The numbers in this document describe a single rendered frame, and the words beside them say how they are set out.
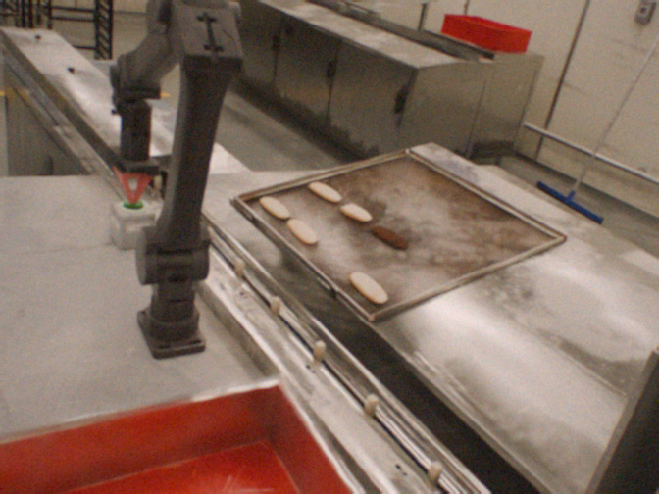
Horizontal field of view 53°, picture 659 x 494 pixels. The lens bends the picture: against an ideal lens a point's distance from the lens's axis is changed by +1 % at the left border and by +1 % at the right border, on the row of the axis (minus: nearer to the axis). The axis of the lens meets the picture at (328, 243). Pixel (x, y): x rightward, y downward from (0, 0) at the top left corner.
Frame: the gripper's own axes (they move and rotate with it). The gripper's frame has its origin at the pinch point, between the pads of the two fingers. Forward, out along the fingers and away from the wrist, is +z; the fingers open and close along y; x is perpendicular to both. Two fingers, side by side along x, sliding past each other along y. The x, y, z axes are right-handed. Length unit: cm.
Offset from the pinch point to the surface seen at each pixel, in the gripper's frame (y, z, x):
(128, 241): 3.4, 7.6, -1.8
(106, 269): 9.4, 9.4, -8.1
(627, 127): -120, 38, 383
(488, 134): -171, 58, 310
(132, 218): 3.4, 2.4, -1.2
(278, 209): 9.9, 0.6, 28.0
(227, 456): 61, 9, -9
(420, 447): 73, 7, 15
